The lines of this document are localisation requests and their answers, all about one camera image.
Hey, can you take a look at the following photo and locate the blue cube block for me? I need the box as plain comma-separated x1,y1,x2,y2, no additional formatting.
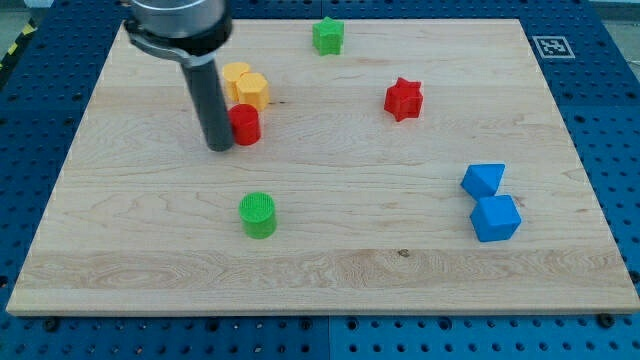
470,195,522,242

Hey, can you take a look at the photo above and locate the red cylinder block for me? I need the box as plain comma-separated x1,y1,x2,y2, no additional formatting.
228,104,261,146

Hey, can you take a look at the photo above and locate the light wooden board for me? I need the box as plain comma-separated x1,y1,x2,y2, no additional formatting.
7,19,639,317

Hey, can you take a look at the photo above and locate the white fiducial marker tag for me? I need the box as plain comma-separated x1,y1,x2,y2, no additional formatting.
532,36,575,59

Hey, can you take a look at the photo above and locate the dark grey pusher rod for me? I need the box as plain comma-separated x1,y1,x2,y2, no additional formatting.
181,60,235,152

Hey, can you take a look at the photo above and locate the green star block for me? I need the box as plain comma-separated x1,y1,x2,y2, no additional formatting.
312,17,345,56

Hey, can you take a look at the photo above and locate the yellow hexagon block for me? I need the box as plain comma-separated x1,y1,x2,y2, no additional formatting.
236,72,270,111

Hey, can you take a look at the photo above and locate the green cylinder block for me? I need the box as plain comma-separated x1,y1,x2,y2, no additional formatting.
238,192,277,239

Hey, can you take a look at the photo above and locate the red star block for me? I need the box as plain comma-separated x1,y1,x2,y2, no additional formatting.
384,77,424,122

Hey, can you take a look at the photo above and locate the blue triangle block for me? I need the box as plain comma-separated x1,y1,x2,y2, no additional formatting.
461,163,506,199

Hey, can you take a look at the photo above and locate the yellow cylinder block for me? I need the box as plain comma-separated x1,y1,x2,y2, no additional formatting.
222,62,251,101

